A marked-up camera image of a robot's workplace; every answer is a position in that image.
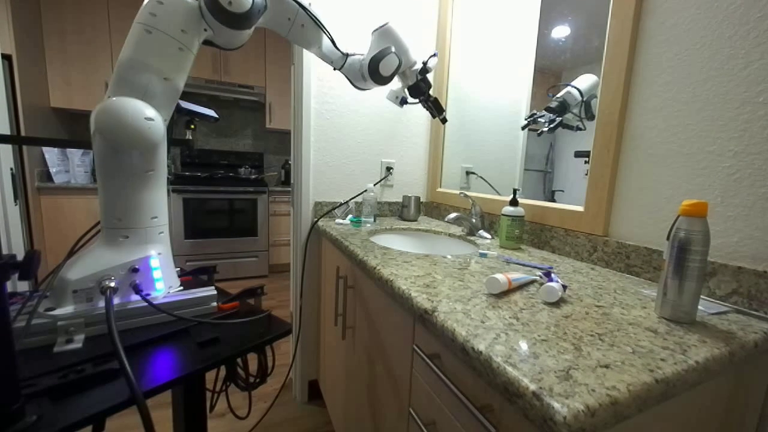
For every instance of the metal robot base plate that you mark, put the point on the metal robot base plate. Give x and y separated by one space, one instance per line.
120 316

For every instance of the light wood vanity cabinet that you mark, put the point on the light wood vanity cabinet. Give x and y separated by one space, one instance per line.
364 344

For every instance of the green soap pump bottle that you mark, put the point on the green soap pump bottle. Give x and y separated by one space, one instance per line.
511 229

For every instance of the steel range hood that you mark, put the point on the steel range hood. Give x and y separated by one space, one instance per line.
225 88

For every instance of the black robot table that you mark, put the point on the black robot table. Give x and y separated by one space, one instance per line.
159 360

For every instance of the white sink basin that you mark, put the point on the white sink basin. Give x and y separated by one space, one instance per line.
424 244

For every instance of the stainless steel oven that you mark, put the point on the stainless steel oven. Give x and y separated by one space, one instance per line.
216 220

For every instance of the white toothpaste tube orange band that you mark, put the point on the white toothpaste tube orange band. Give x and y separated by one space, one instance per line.
509 281

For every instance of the purple and white tube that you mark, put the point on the purple and white tube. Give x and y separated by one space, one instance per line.
552 289

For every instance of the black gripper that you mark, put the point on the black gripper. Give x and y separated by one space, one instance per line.
421 88

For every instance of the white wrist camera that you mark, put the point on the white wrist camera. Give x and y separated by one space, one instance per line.
397 97

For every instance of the white wall outlet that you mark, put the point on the white wall outlet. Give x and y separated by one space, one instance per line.
388 170

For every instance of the orange black clamp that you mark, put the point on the orange black clamp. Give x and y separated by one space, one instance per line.
235 304

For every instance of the wood framed wall mirror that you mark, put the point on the wood framed wall mirror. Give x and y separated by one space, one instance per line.
601 120

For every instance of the silver bottle orange cap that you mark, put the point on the silver bottle orange cap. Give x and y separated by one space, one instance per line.
682 265

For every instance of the black lamp on stand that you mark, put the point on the black lamp on stand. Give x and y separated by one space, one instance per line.
197 108

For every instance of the light wood kitchen cabinets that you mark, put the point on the light wood kitchen cabinets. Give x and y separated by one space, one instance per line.
81 48

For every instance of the clear plastic bottle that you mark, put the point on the clear plastic bottle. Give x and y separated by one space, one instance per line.
371 206

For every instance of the chrome sink faucet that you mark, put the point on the chrome sink faucet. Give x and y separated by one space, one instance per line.
469 217

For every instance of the blue toothbrush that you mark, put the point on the blue toothbrush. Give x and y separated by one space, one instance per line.
520 263

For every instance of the metal cup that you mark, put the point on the metal cup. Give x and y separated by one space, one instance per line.
412 206

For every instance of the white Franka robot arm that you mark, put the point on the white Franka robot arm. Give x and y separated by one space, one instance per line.
129 158

